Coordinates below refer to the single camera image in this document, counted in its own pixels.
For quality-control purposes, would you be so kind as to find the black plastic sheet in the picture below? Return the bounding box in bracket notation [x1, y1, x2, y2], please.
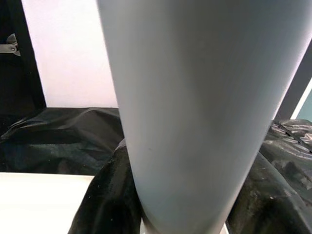
[0, 107, 312, 176]

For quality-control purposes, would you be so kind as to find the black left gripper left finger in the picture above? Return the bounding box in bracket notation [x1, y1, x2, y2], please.
[69, 138, 146, 234]

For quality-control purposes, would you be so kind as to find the silver door handle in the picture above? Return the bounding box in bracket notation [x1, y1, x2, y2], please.
[0, 34, 21, 57]

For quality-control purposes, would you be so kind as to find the white plastic table leg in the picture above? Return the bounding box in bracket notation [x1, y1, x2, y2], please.
[96, 0, 312, 234]

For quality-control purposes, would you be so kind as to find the black door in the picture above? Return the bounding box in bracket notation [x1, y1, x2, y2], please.
[0, 0, 47, 122]

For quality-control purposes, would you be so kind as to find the dark door frame post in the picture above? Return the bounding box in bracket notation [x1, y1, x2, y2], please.
[273, 41, 312, 120]

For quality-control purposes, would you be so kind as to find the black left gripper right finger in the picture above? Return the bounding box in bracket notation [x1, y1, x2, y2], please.
[225, 145, 312, 234]

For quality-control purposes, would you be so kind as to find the white plastic table top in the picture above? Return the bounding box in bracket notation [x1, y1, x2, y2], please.
[0, 172, 98, 234]

